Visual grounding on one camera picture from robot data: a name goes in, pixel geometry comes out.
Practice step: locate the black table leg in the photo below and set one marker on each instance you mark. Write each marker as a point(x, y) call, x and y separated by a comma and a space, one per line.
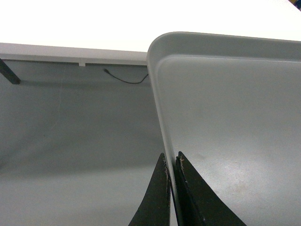
point(8, 73)

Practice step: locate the grey rectangular serving tray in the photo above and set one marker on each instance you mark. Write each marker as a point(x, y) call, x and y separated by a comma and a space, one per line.
point(232, 106)

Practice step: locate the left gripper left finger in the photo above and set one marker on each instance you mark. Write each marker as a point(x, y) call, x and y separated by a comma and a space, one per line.
point(154, 209)

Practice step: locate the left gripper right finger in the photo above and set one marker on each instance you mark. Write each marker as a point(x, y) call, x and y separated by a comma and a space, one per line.
point(199, 204)

